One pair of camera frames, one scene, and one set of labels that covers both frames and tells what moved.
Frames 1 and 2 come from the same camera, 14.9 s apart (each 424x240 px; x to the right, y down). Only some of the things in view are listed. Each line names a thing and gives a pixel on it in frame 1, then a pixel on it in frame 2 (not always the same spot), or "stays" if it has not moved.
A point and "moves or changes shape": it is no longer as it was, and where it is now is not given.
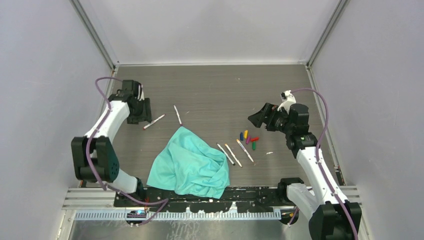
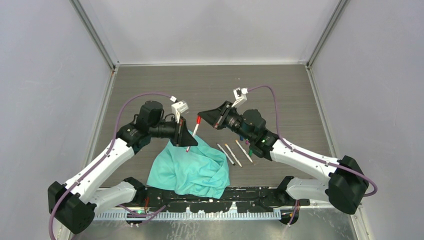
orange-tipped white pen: (227, 146) stays
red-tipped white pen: (154, 121) moves or changes shape
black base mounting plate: (247, 199) stays
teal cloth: (190, 167) stays
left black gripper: (145, 116) to (182, 137)
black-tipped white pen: (233, 163) stays
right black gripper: (270, 111) to (217, 117)
